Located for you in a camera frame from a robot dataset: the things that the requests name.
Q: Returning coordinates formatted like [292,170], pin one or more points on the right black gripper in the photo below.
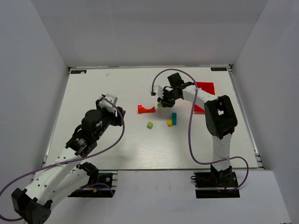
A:
[167,99]

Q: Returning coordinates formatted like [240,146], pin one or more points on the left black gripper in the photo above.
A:
[117,116]

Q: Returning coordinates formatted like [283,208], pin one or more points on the red arch wood block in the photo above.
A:
[150,110]

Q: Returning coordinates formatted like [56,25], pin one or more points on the red rectangular wood block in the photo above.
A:
[140,109]

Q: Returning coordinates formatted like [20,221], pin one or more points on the green wood cube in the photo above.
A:
[149,125]

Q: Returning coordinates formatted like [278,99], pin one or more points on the red plastic bin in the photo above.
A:
[207,87]

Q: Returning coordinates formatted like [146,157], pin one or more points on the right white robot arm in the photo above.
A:
[219,116]

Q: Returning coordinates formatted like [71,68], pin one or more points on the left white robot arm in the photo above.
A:
[35,202]

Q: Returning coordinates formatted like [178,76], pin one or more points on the teal flat wood block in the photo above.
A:
[174,118]

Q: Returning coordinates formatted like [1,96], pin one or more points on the yellow wood cube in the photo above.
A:
[169,123]

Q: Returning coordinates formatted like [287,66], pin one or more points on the right blue table sticker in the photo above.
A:
[218,69]

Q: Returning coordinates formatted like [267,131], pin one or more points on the blue table sticker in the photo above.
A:
[218,69]
[78,71]

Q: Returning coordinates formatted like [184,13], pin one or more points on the left blue table sticker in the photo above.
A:
[78,71]

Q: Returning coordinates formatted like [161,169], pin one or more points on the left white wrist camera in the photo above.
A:
[107,100]

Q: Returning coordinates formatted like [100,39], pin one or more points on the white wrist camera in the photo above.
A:
[107,100]
[157,90]

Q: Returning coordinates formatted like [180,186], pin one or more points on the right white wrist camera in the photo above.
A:
[157,90]

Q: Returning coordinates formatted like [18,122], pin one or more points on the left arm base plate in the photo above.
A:
[105,187]

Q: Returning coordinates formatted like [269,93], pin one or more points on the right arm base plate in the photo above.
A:
[207,188]

